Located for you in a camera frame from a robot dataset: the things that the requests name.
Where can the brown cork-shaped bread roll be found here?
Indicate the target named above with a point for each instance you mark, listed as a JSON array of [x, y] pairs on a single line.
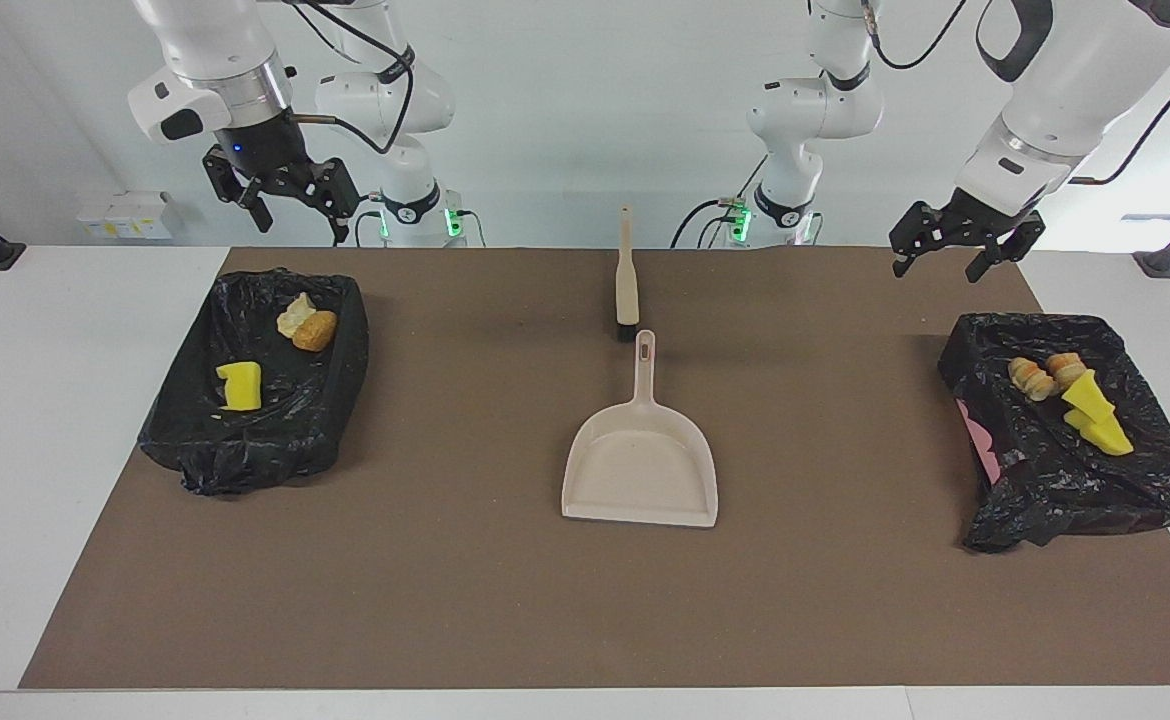
[[317, 332]]

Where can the rounded beige bread chunk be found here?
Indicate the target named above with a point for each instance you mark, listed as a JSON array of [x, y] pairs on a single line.
[[1031, 380]]

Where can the pink bin with black bag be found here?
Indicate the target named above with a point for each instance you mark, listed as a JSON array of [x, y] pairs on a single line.
[[1075, 480]]

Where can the angular beige bread chunk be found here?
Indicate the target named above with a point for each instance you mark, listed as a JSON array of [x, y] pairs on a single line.
[[1065, 368]]

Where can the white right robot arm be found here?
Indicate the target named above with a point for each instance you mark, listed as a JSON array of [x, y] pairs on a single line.
[[215, 50]]

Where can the striped croissant piece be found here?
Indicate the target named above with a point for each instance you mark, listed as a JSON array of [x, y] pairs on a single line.
[[295, 315]]

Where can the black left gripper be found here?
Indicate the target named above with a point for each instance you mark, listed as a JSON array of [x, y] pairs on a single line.
[[975, 222]]

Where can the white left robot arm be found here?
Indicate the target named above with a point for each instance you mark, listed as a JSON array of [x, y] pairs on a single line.
[[1065, 100]]

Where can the bin lined with black bag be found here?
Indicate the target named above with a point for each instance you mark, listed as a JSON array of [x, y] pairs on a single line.
[[245, 450]]

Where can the white wall socket box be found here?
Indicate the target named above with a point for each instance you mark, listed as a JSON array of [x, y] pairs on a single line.
[[130, 215]]

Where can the beige hand brush black bristles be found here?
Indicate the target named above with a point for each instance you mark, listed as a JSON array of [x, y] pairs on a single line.
[[626, 290]]

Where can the yellow sponge with green side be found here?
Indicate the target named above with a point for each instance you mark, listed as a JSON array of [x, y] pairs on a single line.
[[1087, 396]]

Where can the beige plastic dustpan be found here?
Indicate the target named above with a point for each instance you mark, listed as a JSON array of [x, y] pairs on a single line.
[[640, 470]]

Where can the brown table mat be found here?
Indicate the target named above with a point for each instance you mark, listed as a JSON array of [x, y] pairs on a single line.
[[545, 600]]

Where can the notched yellow sponge piece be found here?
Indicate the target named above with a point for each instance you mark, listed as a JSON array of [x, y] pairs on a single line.
[[240, 388]]

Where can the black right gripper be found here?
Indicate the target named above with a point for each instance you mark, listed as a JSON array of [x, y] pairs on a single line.
[[270, 160]]

